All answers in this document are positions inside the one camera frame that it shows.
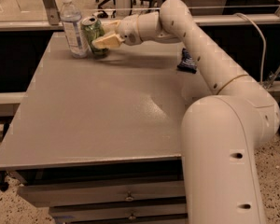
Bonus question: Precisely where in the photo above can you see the green soda can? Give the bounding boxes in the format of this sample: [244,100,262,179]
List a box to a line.
[81,16,108,57]

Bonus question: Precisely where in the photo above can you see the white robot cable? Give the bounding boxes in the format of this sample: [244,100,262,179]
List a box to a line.
[232,12,268,85]

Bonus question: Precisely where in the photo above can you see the dark blue snack packet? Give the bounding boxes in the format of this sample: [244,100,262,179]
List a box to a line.
[177,49,197,74]

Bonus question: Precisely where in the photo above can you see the grey metal railing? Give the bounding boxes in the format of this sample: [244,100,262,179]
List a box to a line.
[0,0,280,31]

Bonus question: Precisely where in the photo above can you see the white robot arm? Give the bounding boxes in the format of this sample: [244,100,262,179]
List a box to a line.
[93,0,280,224]

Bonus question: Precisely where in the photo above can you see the top grey drawer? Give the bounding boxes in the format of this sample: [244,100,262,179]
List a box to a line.
[18,181,185,207]

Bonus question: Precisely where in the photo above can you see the clear plastic water bottle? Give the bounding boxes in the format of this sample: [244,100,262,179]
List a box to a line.
[60,0,89,58]

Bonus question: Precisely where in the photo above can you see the grey drawer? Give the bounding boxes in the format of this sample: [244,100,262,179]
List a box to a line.
[49,200,188,223]
[18,181,185,207]

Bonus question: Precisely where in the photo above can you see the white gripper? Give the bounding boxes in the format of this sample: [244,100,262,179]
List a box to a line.
[91,15,142,49]

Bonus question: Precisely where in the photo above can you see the grey drawer cabinet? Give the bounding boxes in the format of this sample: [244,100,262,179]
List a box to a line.
[0,34,209,224]

